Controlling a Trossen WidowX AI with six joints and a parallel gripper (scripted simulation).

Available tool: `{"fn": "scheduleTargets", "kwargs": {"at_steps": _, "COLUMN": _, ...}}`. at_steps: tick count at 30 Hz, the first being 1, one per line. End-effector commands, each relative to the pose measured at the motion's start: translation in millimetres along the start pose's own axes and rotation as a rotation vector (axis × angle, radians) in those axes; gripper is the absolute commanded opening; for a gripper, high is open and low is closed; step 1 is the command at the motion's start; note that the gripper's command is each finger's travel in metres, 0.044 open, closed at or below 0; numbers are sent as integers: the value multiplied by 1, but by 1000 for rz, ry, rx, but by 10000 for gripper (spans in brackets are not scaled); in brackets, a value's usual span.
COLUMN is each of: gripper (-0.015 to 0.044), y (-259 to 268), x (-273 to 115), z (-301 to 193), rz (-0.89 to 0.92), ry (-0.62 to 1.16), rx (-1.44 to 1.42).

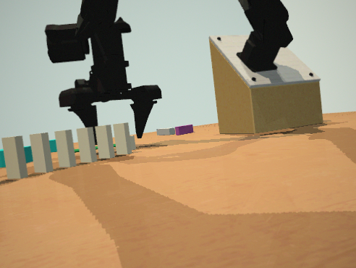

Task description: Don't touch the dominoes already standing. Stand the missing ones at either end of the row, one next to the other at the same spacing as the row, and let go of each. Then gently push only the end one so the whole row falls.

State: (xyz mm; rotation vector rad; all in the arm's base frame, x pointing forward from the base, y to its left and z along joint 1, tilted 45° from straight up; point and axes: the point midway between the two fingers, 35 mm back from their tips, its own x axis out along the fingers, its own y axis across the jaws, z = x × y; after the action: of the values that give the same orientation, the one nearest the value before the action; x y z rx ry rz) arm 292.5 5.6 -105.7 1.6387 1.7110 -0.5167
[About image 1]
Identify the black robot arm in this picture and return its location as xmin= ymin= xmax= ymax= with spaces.
xmin=45 ymin=0 xmax=293 ymax=92

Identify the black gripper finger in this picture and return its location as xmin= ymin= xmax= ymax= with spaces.
xmin=130 ymin=101 xmax=157 ymax=138
xmin=67 ymin=105 xmax=98 ymax=145

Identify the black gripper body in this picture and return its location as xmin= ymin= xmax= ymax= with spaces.
xmin=59 ymin=55 xmax=162 ymax=108

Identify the purple rectangular block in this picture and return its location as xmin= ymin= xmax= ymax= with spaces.
xmin=175 ymin=125 xmax=193 ymax=135

